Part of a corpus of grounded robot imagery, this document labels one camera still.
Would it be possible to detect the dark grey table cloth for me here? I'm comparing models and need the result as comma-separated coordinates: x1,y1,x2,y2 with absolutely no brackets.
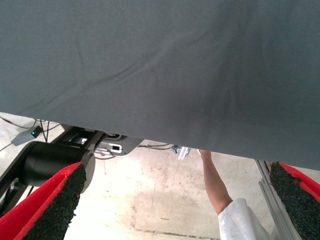
0,0,320,172

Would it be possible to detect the grey metal bracket plate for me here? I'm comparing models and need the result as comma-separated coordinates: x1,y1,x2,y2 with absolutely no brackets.
94,134,143,157

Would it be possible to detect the white sleeve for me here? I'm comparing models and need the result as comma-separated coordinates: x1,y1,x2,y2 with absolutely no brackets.
217,198,277,240

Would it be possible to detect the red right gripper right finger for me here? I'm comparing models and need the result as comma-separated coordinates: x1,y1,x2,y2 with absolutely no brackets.
269,161,320,240

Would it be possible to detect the black cylinder machine part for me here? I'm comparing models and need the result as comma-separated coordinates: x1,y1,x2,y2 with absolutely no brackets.
23,141,96,195

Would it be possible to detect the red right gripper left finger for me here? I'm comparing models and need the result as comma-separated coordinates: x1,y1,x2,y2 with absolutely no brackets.
0,161,88,240

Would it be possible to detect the small aluminium profile piece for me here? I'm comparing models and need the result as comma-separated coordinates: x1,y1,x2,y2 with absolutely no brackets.
171,145,192,161

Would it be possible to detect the bare person forearm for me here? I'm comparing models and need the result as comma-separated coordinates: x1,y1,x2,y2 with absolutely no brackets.
199,149,241,216

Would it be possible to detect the thin dark floor cable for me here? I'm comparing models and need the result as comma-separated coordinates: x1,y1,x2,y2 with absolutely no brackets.
136,142,176,151

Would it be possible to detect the grey box with green light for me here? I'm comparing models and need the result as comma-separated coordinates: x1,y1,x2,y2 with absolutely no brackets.
11,126,43,147

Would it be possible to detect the aluminium profile table leg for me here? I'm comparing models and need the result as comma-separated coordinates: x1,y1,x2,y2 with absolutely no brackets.
254,159,302,240

